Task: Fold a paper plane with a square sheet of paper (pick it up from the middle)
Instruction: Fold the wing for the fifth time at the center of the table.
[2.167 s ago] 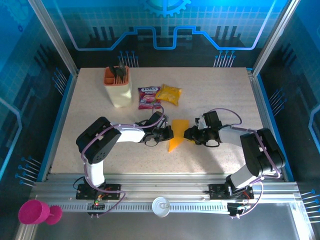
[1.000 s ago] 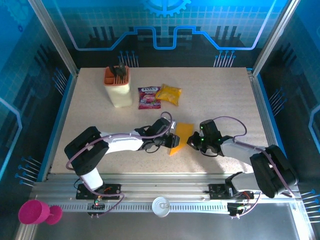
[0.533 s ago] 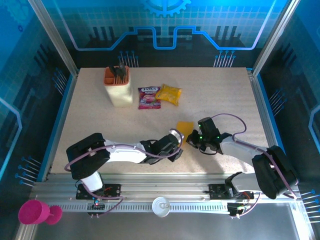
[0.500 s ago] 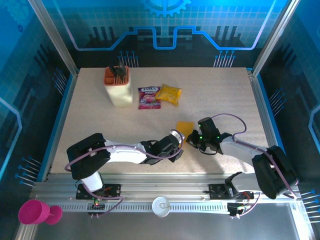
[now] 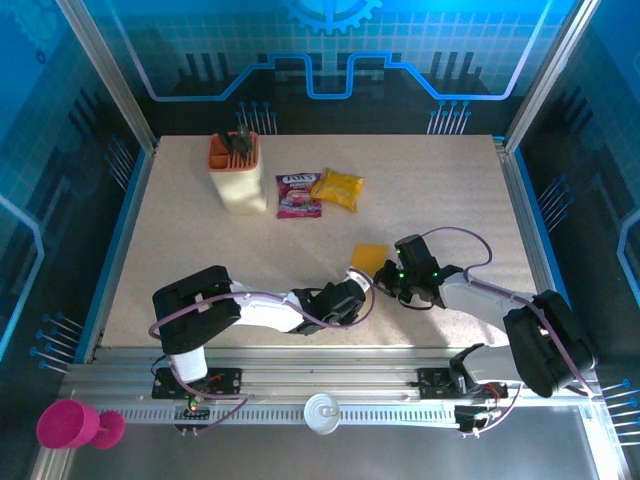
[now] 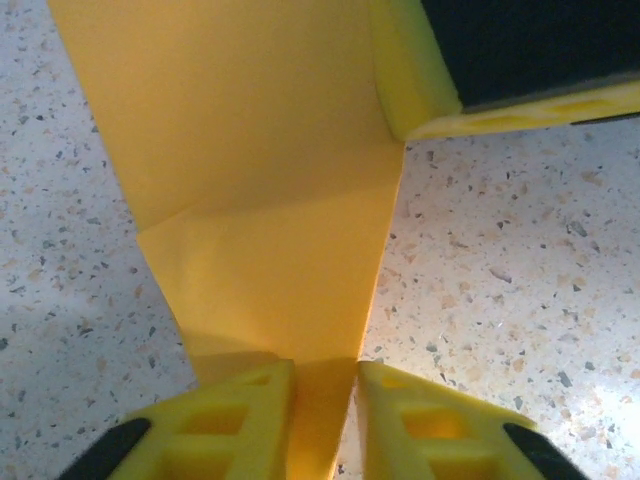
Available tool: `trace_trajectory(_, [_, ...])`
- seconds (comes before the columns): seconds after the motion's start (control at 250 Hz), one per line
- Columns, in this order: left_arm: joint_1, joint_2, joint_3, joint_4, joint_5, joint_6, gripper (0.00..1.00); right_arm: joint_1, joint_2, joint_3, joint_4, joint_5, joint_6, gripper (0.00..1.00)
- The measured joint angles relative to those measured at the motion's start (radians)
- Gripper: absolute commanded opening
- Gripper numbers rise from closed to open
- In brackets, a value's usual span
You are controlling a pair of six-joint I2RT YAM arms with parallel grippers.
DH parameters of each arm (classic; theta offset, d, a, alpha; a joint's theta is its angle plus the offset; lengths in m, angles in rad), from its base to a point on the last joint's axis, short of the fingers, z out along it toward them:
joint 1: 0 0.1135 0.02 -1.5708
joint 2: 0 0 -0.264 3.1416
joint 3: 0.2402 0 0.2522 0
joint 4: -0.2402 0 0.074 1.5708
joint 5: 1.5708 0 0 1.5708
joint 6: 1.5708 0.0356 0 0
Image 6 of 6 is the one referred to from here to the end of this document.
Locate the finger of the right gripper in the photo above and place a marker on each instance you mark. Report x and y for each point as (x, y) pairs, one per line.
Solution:
(500, 50)

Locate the orange cloth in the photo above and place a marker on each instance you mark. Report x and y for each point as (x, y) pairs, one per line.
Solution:
(240, 150)

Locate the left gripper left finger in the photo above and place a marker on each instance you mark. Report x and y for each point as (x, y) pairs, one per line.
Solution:
(215, 440)

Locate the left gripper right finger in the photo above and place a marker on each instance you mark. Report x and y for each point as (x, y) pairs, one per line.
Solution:
(430, 440)

